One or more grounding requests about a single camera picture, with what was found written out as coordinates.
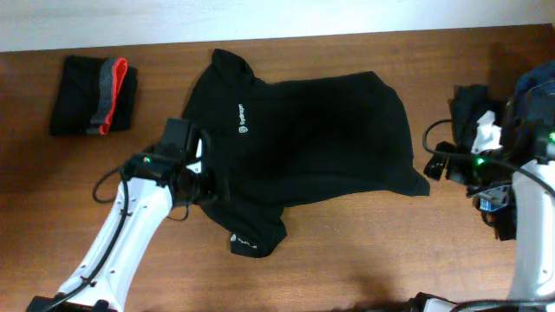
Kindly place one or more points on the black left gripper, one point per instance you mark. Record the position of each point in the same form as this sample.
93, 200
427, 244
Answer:
210, 188

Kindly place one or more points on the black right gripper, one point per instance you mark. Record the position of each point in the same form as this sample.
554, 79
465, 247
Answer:
457, 172

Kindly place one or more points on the black t-shirt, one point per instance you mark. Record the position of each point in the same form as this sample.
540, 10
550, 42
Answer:
275, 146

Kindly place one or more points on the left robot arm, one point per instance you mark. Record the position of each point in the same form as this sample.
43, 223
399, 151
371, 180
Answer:
103, 278

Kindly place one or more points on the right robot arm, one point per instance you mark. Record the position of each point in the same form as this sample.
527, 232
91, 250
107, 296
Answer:
532, 287

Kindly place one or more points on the blue denim garment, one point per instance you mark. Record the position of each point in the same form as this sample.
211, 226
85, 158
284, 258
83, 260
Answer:
539, 81

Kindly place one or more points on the black clothes pile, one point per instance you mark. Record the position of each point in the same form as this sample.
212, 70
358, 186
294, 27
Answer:
478, 173

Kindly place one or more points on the light blue garment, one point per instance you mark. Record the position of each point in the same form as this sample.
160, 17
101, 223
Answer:
495, 198

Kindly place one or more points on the folded black garment red band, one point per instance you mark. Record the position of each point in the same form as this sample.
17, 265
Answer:
95, 97

